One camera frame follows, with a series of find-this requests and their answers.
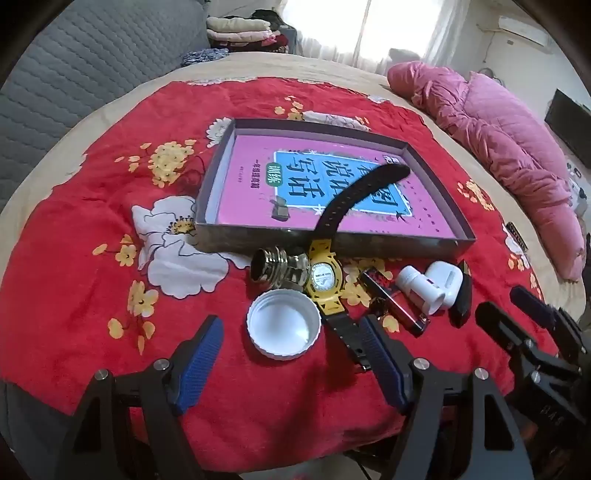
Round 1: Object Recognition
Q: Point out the white window curtain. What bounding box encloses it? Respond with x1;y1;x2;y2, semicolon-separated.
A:
272;0;499;77

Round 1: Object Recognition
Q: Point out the black television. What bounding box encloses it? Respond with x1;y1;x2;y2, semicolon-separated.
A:
545;88;591;160

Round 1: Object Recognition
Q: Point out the blue patterned cloth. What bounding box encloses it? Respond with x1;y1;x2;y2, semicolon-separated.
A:
181;46;230;68

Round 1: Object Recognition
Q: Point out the white earbuds case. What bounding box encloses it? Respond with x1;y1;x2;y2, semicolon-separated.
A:
424;261;464;309

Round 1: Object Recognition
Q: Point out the white plastic jar lid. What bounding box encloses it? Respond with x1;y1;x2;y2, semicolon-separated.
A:
246;289;322;361

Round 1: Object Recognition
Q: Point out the beige bed sheet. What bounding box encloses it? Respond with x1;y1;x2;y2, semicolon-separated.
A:
0;51;591;324

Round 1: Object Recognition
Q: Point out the dark patterned strip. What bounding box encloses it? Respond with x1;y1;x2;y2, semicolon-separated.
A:
505;222;529;252

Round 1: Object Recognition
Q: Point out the red and black lighter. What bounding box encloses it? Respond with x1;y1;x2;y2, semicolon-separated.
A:
360;269;428;337

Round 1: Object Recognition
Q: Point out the shallow grey cardboard box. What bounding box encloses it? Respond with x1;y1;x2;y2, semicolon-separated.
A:
193;117;476;261

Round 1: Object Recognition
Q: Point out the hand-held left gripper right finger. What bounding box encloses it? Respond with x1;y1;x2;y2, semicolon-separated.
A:
358;314;536;480

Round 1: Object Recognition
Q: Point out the grey quilted headboard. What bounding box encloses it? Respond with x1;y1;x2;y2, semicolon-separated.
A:
0;0;213;213

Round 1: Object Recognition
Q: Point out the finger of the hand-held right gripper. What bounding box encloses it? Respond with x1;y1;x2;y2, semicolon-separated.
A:
510;286;589;365
475;301;578;384

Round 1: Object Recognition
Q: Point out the pink and blue book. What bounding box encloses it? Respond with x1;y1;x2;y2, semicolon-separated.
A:
217;134;465;238

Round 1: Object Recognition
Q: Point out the white air conditioner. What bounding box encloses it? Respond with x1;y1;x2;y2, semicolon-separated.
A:
498;15;555;47

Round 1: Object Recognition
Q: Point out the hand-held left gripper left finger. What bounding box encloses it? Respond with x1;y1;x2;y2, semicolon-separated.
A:
60;315;225;480

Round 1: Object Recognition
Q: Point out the red floral blanket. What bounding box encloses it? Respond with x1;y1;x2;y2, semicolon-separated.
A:
0;76;561;474

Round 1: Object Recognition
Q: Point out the yellow watch with black strap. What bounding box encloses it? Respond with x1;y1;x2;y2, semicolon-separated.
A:
307;161;411;372

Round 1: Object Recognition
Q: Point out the stack of folded clothes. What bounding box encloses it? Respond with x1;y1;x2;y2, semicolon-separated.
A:
205;9;301;54

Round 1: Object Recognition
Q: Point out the small black and gold case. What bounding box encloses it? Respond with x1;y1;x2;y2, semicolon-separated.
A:
448;260;474;329

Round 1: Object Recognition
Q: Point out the pink quilted duvet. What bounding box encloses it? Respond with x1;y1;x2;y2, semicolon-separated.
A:
387;60;587;282

